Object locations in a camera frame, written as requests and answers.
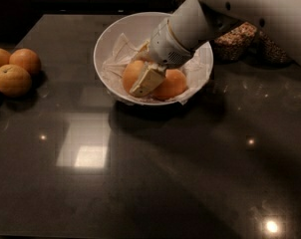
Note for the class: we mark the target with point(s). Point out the middle glass jar of grains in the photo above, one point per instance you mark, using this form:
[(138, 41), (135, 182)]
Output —
[(232, 45)]

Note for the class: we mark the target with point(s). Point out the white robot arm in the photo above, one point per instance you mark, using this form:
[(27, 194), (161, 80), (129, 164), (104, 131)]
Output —
[(196, 22)]

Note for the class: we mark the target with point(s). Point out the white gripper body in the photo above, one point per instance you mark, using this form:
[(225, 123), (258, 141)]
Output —
[(164, 48)]

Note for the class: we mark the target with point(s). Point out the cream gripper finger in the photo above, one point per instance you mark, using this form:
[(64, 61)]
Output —
[(143, 52), (150, 77)]

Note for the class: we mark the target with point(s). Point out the right glass jar of grains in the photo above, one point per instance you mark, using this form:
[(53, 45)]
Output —
[(270, 52)]

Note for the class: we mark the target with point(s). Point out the white bowl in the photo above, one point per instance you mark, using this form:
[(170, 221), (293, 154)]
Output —
[(124, 27)]

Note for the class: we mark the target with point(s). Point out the white paper liner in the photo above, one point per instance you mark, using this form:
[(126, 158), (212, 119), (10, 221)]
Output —
[(117, 55)]

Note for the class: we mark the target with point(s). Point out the glass jar of grains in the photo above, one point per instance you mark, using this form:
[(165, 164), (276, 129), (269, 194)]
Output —
[(232, 45), (270, 52)]

